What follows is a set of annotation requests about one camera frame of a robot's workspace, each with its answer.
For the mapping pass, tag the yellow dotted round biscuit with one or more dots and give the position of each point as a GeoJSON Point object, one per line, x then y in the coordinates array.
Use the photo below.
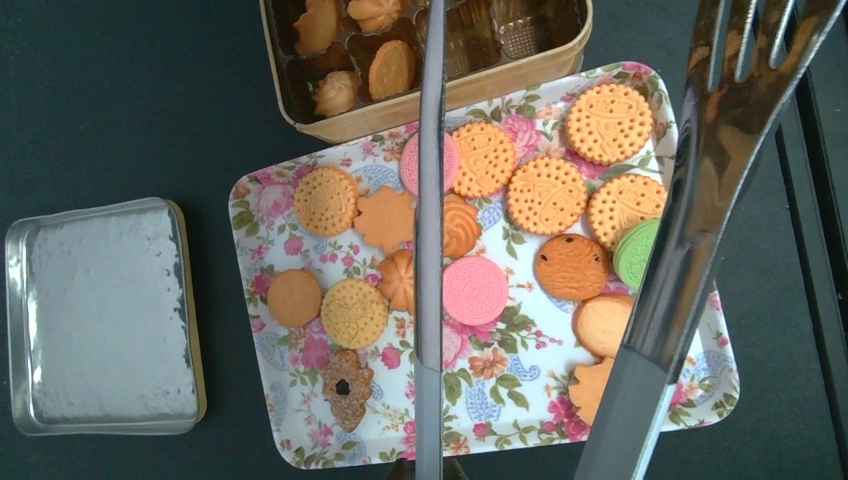
{"type": "Point", "coordinates": [325, 201]}

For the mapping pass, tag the green sandwich cookie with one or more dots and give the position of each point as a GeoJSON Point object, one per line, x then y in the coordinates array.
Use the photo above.
{"type": "Point", "coordinates": [632, 254]}

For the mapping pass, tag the orange plain round cookie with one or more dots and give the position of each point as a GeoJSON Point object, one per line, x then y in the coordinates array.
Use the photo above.
{"type": "Point", "coordinates": [294, 298]}

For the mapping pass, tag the white handled metal tongs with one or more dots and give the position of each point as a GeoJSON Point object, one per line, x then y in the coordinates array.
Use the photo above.
{"type": "Point", "coordinates": [739, 77]}

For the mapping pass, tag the floral cookie tray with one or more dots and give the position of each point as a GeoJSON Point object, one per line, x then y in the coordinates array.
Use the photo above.
{"type": "Point", "coordinates": [505, 382]}

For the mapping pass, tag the silver tin lid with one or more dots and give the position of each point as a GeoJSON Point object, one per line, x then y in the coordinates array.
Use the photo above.
{"type": "Point", "coordinates": [101, 323]}

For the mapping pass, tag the brown flower cookie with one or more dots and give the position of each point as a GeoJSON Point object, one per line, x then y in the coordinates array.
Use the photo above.
{"type": "Point", "coordinates": [347, 387]}

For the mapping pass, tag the pink sandwich cookie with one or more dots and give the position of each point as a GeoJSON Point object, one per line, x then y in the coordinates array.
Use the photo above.
{"type": "Point", "coordinates": [475, 290]}

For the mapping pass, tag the gold cookie tin box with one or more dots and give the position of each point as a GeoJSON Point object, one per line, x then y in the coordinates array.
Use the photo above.
{"type": "Point", "coordinates": [492, 48]}

